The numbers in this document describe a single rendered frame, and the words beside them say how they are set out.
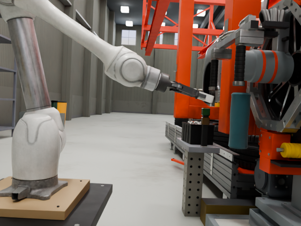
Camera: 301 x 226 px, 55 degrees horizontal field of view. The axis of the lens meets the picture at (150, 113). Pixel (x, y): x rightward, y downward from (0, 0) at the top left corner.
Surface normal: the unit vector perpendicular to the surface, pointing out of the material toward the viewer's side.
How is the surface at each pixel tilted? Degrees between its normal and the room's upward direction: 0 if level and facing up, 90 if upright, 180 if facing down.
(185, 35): 90
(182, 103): 90
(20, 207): 2
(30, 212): 90
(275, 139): 90
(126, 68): 101
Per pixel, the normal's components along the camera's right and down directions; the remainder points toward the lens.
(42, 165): 0.60, 0.10
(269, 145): -1.00, -0.05
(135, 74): 0.23, 0.20
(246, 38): 0.07, 0.03
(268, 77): 0.00, 0.77
